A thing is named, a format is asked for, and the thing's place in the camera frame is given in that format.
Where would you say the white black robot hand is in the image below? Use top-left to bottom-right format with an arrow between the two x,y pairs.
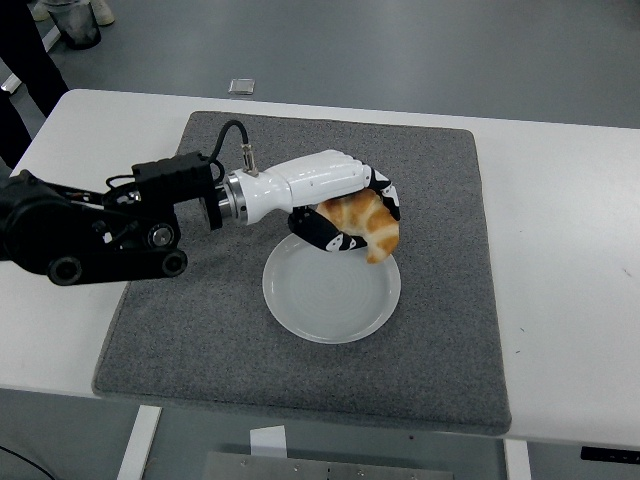
243,148 -> 403,255

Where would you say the golden croissant bread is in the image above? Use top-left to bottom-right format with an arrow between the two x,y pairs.
315,188 -> 401,265

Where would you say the round light grey plate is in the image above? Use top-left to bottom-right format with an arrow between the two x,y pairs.
261,232 -> 402,345

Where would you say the grey metal plate with screws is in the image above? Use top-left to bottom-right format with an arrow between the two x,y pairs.
202,451 -> 457,480

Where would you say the grey felt mat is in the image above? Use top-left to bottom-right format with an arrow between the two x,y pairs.
91,110 -> 513,436

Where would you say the dark mesh waste bin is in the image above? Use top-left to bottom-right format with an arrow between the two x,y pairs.
49,0 -> 102,50

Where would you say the person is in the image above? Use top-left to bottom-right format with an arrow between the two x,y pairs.
0,0 -> 70,171

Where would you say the white table leg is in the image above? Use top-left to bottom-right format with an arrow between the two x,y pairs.
502,437 -> 534,480
115,403 -> 164,480

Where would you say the black table control panel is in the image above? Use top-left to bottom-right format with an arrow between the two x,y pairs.
579,443 -> 640,461

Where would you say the thin black floor cable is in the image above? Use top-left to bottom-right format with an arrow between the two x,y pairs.
0,442 -> 54,480

